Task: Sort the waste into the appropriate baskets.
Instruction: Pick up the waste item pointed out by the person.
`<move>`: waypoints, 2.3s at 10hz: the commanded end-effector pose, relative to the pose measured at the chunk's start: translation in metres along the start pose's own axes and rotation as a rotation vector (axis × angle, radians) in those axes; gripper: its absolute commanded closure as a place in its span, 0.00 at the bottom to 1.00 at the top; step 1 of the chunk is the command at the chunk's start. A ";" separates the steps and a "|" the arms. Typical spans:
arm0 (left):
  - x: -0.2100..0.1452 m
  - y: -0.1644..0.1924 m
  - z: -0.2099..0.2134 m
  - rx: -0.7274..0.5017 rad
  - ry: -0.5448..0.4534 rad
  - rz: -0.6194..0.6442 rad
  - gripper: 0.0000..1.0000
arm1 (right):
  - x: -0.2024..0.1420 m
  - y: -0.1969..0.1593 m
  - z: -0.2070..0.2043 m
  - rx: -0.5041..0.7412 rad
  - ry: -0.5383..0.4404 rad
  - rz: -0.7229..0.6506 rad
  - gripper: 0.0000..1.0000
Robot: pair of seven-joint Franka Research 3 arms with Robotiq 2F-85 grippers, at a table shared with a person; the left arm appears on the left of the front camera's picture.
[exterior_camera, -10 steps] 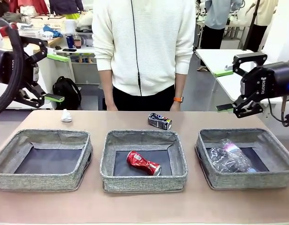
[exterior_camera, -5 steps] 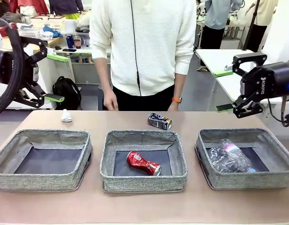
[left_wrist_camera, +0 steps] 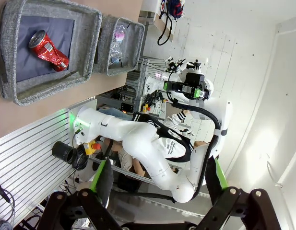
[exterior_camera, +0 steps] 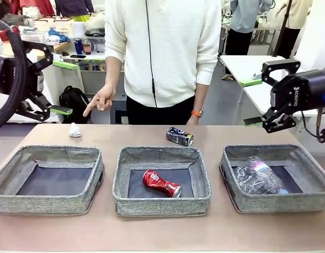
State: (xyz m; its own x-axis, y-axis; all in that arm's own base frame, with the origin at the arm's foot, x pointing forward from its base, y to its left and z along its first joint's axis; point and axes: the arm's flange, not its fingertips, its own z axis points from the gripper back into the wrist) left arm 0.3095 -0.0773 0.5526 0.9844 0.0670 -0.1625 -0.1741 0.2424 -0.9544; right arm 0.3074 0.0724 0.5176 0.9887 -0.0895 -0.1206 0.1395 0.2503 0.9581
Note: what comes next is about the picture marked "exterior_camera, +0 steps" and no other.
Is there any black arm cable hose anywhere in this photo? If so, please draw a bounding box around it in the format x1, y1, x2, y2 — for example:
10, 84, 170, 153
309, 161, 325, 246
300, 108, 325, 144
0, 21, 28, 132

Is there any background person in blue shirt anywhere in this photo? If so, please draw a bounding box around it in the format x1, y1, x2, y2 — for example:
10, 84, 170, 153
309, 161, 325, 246
225, 0, 273, 56

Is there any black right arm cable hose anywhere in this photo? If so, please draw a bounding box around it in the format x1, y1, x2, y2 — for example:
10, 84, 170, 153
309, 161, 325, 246
300, 108, 325, 144

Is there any blue cloth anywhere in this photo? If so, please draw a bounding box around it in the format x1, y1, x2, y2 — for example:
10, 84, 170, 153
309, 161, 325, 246
48, 28, 71, 43

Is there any black pole stand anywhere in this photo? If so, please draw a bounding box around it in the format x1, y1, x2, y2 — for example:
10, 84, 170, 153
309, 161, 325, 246
272, 0, 293, 57

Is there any person's right forearm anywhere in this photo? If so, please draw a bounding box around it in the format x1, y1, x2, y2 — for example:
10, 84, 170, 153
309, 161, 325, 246
105, 56, 126, 88

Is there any black backpack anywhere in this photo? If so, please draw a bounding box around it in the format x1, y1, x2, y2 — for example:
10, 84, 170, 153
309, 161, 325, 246
58, 85, 92, 124

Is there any grey fabric basket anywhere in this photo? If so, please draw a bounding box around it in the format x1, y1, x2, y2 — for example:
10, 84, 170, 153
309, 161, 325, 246
0, 144, 105, 216
219, 144, 325, 214
112, 146, 212, 217

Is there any thin black cord on sweater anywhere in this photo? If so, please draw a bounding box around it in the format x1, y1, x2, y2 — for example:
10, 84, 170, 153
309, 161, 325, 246
145, 0, 157, 108

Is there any person in white sweater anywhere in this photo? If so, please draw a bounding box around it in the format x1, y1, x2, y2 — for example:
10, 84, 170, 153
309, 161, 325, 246
104, 0, 222, 125

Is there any clear bottle with blue cap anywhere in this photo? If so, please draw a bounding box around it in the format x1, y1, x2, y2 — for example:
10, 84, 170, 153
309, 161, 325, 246
250, 160, 290, 195

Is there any white plastic mesh basket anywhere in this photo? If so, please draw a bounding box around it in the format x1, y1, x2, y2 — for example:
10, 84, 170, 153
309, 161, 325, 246
19, 32, 48, 43

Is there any person's right hand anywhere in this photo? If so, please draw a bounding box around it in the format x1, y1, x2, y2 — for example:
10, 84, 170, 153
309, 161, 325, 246
82, 83, 117, 118

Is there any background person in cream top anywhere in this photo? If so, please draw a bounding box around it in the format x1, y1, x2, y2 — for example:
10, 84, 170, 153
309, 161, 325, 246
277, 0, 314, 59

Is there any white tissue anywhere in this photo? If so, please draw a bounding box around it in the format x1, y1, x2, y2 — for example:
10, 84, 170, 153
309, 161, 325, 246
68, 122, 83, 138

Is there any crushed red soda can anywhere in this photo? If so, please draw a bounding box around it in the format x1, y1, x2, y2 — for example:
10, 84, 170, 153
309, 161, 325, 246
142, 169, 182, 198

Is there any clear cup with dark drink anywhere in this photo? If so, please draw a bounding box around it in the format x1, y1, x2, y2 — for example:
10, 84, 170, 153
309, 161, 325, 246
82, 38, 92, 55

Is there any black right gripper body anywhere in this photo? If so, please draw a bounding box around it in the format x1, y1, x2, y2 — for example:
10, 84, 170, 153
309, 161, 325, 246
270, 67, 325, 114

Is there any white table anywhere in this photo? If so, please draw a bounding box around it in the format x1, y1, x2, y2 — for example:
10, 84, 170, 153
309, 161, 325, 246
220, 54, 325, 130

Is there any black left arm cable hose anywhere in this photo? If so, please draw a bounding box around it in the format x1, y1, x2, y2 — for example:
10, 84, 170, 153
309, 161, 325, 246
0, 21, 28, 132

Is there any blue Pepsi can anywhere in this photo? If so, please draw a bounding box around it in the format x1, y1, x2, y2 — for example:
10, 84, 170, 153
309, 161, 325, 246
166, 126, 194, 147

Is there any white crate with wooden rim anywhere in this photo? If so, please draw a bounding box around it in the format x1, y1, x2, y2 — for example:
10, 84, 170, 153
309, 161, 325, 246
34, 17, 75, 36

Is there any dark blue bottle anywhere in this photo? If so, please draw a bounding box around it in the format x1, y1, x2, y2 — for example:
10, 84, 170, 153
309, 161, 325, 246
73, 37, 83, 55

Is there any light wooden table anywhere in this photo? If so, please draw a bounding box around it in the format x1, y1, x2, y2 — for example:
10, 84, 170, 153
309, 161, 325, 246
27, 41, 71, 57

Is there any person's left forearm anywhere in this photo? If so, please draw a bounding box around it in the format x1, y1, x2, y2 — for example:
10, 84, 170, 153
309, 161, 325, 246
195, 83, 208, 113

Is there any clear plastic container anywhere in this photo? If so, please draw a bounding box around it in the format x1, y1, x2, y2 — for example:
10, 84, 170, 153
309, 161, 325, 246
232, 155, 284, 196

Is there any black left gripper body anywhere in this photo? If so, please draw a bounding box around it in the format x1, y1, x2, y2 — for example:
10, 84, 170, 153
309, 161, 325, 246
0, 54, 45, 96

